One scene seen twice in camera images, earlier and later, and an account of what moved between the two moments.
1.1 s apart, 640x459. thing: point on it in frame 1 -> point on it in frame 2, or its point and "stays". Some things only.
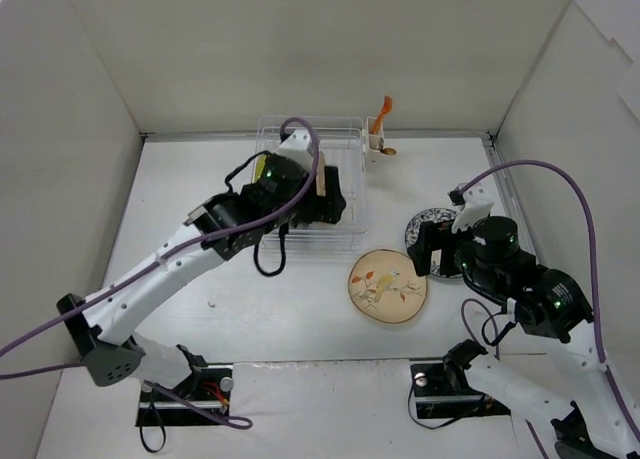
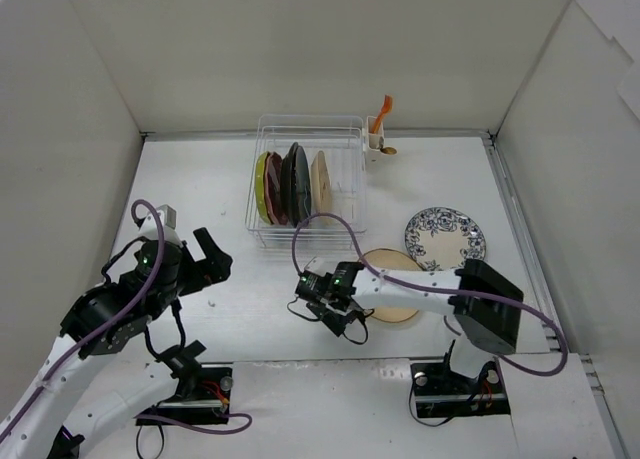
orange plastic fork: x=386 y=109 stays
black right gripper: x=426 y=249 -> x=329 y=312
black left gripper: x=329 y=199 -> x=201 y=267
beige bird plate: x=321 y=182 stays
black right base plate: x=443 y=390 stays
